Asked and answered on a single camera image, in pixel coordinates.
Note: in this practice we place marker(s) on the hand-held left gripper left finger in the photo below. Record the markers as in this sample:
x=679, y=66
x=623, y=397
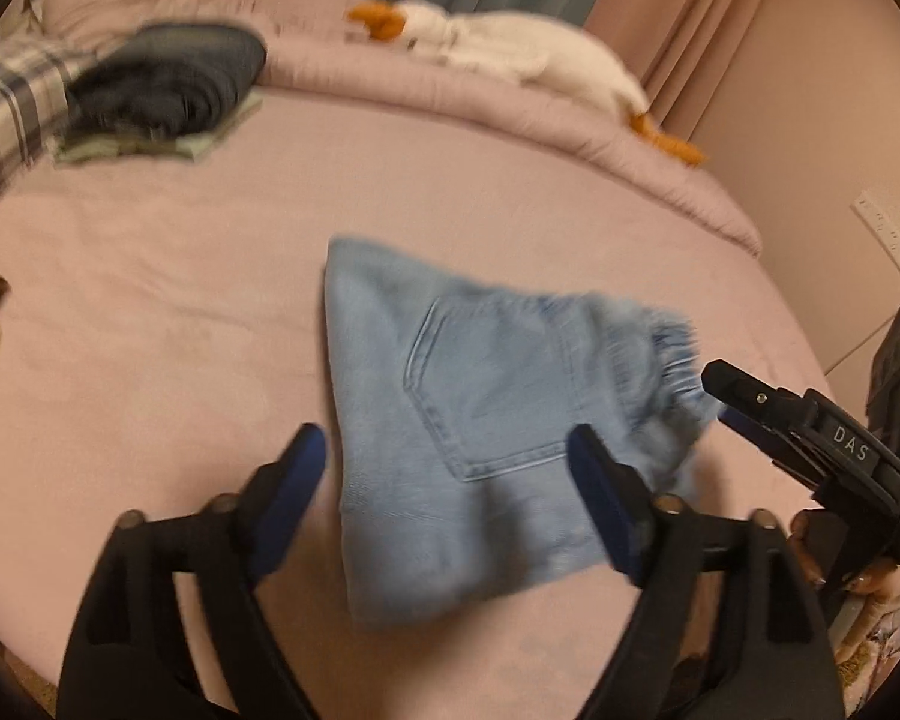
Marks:
x=300, y=465

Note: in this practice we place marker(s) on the white power strip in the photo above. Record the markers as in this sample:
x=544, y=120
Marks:
x=889, y=234

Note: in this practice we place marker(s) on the person's right hand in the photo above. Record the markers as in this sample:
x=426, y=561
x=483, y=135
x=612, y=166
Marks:
x=804, y=540

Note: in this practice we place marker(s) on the light blue denim pants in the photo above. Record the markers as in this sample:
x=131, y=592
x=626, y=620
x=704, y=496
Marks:
x=495, y=390

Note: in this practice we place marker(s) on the folded pale green cloth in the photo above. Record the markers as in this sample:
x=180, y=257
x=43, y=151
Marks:
x=195, y=146

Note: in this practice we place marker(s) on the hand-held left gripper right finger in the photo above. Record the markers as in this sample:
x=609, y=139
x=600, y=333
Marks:
x=600, y=487

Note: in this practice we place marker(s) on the pink curtain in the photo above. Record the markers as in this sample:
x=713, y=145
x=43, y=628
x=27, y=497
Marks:
x=690, y=22

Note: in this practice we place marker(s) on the pink duvet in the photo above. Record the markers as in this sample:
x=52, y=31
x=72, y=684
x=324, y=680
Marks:
x=435, y=82

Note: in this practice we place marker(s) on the white printed cloth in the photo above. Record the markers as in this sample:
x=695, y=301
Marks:
x=881, y=634

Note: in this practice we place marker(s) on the grey plaid cloth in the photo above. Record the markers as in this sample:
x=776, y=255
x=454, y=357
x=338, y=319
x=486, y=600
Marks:
x=15, y=105

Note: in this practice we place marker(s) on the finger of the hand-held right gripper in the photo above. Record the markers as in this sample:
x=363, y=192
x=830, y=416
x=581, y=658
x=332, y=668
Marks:
x=750, y=390
x=754, y=431

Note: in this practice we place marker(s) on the white goose plush toy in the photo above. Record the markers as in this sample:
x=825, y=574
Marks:
x=525, y=52

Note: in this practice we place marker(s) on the folded dark blue jeans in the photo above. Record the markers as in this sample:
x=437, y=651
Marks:
x=172, y=79

